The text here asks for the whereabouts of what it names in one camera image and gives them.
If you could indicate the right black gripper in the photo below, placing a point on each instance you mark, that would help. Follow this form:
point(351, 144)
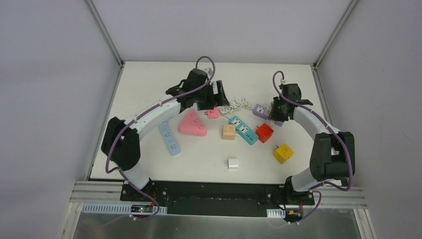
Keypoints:
point(276, 111)

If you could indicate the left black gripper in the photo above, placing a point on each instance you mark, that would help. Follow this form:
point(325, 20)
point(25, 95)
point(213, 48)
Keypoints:
point(213, 95)

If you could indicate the pink square plug adapter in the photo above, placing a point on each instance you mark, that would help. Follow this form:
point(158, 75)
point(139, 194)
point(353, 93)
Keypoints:
point(213, 113)

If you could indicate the purple socket adapter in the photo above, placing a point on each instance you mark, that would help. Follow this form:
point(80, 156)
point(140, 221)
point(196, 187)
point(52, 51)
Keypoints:
point(260, 111)

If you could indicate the red cube plug adapter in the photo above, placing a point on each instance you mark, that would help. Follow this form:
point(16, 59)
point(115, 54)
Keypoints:
point(264, 132)

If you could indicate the pink triangular plug adapter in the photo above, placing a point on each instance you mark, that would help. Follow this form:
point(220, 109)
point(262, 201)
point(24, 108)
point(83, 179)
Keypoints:
point(192, 124)

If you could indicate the beige wooden cube adapter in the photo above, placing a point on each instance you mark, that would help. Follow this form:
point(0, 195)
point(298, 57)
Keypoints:
point(229, 132)

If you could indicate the teal power strip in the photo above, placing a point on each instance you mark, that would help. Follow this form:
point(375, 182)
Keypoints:
point(246, 132)

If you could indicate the yellow cube plug adapter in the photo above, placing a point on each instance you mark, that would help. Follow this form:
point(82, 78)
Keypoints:
point(283, 153)

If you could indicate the light blue power strip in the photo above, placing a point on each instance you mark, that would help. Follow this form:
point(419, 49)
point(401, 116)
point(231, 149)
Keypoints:
point(169, 138)

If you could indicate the white USB charger block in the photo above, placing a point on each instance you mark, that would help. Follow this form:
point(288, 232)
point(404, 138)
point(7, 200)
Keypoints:
point(232, 163)

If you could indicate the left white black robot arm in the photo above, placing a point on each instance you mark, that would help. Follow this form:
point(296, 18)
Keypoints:
point(121, 141)

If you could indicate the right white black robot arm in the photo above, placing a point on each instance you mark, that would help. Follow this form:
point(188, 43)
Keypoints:
point(332, 160)

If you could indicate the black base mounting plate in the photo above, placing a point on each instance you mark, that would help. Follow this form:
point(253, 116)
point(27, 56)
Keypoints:
point(218, 199)

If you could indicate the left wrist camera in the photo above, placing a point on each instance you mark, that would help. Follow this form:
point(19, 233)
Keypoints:
point(209, 71)

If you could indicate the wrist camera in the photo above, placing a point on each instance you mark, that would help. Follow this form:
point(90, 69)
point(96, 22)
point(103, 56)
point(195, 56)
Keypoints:
point(209, 71)
point(283, 80)

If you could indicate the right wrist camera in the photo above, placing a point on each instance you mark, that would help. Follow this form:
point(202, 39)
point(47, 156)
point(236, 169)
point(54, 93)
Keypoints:
point(283, 80)

